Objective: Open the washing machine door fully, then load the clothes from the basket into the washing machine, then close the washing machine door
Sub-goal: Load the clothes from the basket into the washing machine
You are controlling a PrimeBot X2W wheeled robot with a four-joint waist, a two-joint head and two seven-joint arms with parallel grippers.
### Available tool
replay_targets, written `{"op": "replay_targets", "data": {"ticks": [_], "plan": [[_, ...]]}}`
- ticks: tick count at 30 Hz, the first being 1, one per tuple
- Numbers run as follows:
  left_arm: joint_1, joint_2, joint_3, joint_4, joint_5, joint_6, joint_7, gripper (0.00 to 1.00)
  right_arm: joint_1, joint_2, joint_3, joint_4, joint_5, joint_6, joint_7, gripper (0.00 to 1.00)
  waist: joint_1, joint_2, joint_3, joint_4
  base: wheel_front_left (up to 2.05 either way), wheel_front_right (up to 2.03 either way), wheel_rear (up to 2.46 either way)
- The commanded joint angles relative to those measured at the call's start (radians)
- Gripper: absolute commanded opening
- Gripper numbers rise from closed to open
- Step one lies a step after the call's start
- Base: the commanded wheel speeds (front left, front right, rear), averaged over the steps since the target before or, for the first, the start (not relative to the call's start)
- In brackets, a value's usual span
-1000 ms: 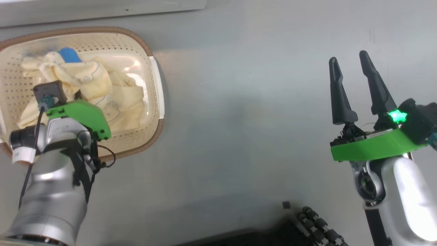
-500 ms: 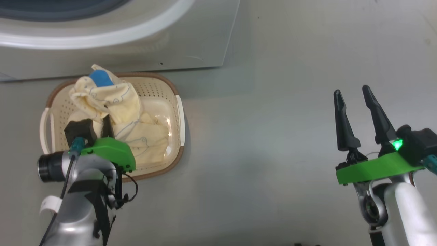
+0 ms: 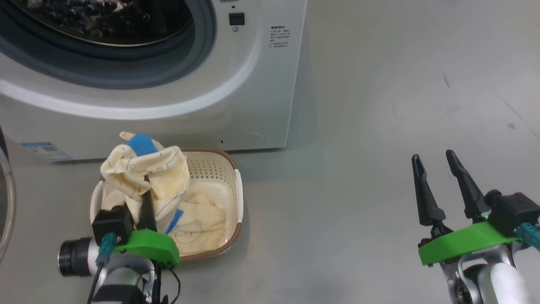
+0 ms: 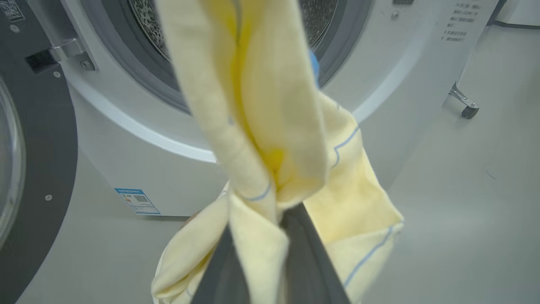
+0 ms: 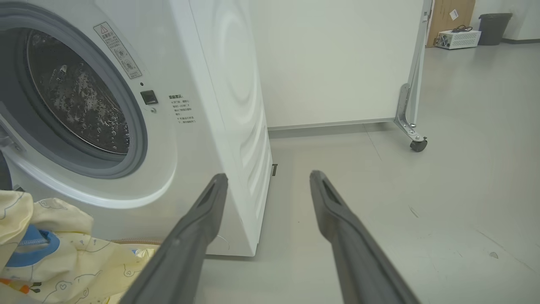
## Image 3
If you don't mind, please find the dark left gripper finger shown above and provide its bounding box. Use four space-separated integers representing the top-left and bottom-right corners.
137 175 158 232

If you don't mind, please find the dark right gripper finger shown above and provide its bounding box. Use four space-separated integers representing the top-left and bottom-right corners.
446 149 490 223
411 154 452 237

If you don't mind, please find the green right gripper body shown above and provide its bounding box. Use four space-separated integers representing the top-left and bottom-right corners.
418 221 522 267

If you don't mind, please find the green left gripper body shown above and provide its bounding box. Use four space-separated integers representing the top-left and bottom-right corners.
58 229 180 277

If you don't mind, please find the round black glass washer door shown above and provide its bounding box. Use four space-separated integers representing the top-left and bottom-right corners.
0 126 16 263

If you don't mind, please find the cream perforated basket brown rim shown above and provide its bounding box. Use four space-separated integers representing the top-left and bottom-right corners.
90 147 244 262

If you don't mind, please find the white front-load washing machine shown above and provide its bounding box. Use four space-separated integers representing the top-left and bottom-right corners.
0 0 308 163

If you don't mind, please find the blue energy label sticker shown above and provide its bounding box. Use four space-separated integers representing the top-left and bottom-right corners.
20 142 72 163

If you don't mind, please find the steel washer drum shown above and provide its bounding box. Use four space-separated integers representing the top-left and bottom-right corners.
8 0 194 47

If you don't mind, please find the small printed text sticker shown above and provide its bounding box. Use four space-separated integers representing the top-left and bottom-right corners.
270 25 291 49

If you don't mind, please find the thin black left gripper cable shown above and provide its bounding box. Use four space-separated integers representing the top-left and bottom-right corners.
143 261 182 304

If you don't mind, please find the teal plug left camera cable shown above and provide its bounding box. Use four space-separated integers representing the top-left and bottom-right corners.
86 233 117 304

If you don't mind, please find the teal plug camera cable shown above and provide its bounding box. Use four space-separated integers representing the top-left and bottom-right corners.
516 222 540 250
86 233 117 304

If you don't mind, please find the teal plug right camera cable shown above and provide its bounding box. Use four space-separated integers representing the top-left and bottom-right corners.
516 222 540 250

